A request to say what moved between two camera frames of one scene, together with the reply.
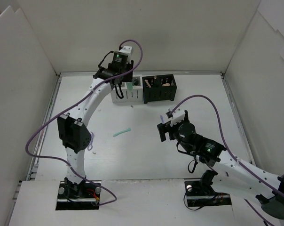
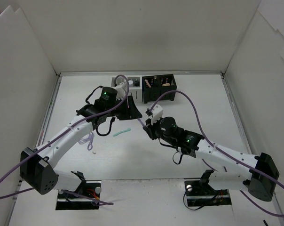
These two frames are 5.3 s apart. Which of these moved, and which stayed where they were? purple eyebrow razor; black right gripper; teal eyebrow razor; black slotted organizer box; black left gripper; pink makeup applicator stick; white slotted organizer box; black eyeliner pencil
Moved: black right gripper; black left gripper; purple eyebrow razor
Stayed: white slotted organizer box; black eyeliner pencil; black slotted organizer box; pink makeup applicator stick; teal eyebrow razor
